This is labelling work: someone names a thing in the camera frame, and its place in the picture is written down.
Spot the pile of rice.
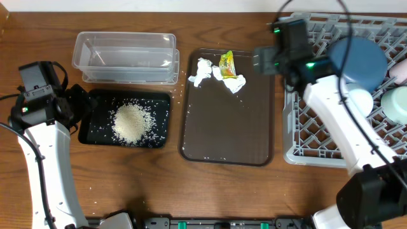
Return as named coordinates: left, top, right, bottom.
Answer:
left=110, top=99, right=169, bottom=148

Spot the yellow green snack wrapper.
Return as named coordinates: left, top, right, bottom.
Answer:
left=219, top=50, right=237, bottom=79

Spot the dark blue plate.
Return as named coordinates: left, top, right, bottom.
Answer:
left=342, top=36, right=387, bottom=92

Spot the white napkin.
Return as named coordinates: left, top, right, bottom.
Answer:
left=212, top=66, right=246, bottom=94

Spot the light blue bowl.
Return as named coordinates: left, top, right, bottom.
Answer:
left=347, top=83, right=373, bottom=117

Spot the white tissue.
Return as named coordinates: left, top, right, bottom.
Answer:
left=188, top=58, right=212, bottom=87

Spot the pink cup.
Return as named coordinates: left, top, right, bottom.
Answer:
left=389, top=59, right=407, bottom=85

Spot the mint green bowl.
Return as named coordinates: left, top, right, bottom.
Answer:
left=381, top=87, right=406, bottom=125

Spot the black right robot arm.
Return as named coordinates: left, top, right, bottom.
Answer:
left=272, top=18, right=406, bottom=228

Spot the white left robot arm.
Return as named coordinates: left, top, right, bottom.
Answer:
left=9, top=85, right=93, bottom=228

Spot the grey dishwasher rack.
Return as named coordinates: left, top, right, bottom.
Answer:
left=282, top=12, right=406, bottom=168

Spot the black rectangular tray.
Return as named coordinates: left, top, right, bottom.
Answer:
left=78, top=89, right=170, bottom=148

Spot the clear plastic bin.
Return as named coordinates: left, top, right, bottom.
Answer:
left=72, top=31, right=179, bottom=85

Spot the brown serving tray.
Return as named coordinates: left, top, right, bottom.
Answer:
left=178, top=50, right=274, bottom=167

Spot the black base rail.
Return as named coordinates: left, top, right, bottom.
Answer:
left=133, top=217, right=313, bottom=229

